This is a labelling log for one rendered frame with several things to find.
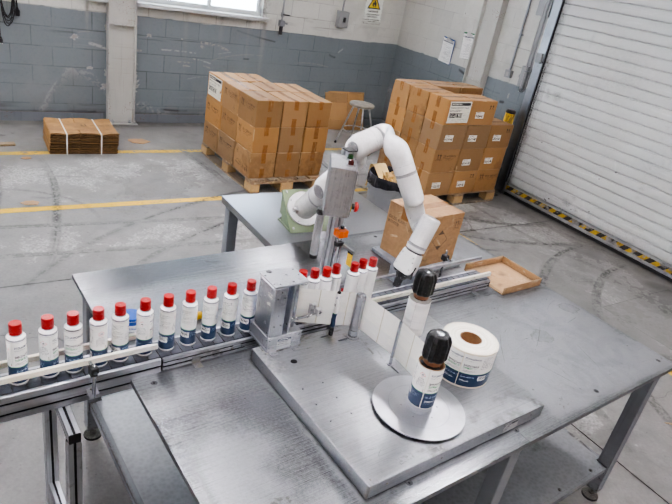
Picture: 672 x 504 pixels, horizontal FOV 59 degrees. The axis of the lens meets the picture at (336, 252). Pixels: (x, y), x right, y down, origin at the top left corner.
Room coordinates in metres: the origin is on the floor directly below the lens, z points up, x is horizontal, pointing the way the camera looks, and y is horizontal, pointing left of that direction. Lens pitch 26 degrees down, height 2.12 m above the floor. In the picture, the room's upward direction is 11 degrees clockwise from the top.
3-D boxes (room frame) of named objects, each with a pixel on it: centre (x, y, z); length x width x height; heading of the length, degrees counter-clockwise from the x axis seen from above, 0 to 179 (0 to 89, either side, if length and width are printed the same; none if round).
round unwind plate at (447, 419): (1.54, -0.36, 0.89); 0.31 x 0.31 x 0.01
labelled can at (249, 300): (1.79, 0.27, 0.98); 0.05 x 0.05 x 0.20
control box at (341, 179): (2.10, 0.03, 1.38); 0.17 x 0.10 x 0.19; 5
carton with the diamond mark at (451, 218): (2.80, -0.41, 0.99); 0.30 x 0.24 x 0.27; 133
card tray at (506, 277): (2.75, -0.86, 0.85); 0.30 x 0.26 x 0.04; 130
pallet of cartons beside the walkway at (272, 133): (5.98, 0.98, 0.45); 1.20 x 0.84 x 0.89; 39
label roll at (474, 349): (1.79, -0.53, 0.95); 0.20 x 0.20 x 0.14
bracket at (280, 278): (1.76, 0.16, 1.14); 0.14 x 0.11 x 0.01; 130
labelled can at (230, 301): (1.74, 0.33, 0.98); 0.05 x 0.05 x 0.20
